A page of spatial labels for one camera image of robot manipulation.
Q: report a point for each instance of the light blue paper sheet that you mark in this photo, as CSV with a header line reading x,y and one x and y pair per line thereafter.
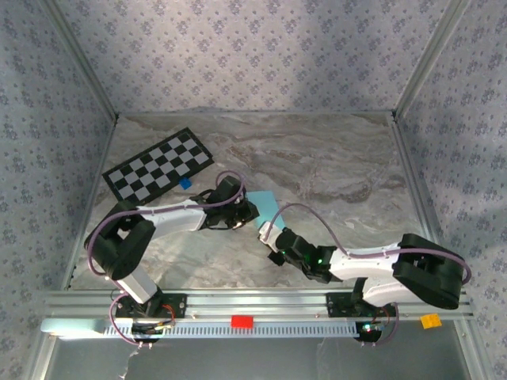
x,y
267,207

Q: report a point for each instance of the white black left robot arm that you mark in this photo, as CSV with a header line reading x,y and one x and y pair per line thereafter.
x,y
178,217

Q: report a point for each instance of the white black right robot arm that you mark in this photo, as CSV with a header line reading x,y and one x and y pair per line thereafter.
x,y
364,259

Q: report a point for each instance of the small blue toy brick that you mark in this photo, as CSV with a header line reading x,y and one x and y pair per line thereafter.
x,y
185,183

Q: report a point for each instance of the red toy brick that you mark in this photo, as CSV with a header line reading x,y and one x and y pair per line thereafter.
x,y
242,321

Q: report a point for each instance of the black white checkerboard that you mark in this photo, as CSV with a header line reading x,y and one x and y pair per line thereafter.
x,y
158,166

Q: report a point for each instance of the grey metal panel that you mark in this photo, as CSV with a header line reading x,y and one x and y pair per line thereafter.
x,y
253,360

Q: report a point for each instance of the yellow toy brick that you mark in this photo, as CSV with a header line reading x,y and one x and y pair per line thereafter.
x,y
431,321

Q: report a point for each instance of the long aluminium mounting rail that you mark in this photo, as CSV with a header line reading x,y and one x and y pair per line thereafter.
x,y
253,302

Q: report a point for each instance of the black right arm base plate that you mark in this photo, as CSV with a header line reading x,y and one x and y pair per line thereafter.
x,y
336,305

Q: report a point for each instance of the aluminium rear rail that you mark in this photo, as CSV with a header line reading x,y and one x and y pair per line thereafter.
x,y
253,114

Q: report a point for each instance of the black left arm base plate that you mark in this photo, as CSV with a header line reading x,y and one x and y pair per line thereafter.
x,y
174,306

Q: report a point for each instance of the aluminium side rail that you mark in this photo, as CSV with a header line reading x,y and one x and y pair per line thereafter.
x,y
89,206
416,190

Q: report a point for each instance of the aluminium frame post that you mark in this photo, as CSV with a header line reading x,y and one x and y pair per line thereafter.
x,y
431,55
79,59

